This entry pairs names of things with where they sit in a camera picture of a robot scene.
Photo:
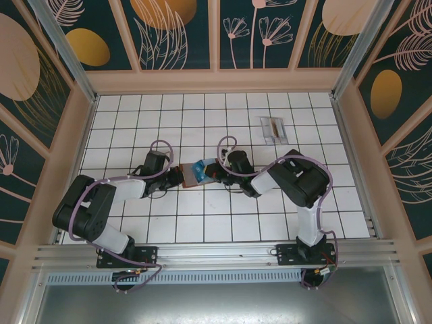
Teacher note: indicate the light blue credit card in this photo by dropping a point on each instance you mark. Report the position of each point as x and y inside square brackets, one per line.
[198, 170]

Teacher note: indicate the aluminium mounting rail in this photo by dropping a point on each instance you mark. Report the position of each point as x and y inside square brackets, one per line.
[216, 253]

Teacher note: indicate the brown credit card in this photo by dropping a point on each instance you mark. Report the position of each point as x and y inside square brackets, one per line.
[276, 128]

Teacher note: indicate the grey metal sheet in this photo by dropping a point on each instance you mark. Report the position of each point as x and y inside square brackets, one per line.
[216, 303]

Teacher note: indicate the aluminium frame post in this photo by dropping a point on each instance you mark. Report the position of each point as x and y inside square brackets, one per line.
[67, 54]
[357, 50]

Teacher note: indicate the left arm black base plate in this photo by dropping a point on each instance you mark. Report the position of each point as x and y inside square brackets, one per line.
[148, 256]

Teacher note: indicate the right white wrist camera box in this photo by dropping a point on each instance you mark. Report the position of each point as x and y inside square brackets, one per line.
[227, 156]

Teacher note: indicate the brown leather card holder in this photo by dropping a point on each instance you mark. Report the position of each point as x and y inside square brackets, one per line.
[187, 177]

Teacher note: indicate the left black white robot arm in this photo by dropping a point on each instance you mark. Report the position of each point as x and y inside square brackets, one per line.
[84, 209]

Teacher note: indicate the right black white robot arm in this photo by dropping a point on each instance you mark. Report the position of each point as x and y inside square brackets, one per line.
[300, 182]

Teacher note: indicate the green circuit board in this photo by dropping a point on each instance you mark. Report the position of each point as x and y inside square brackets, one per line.
[328, 272]

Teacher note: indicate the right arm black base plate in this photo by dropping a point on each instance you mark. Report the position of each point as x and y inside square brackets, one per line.
[287, 254]

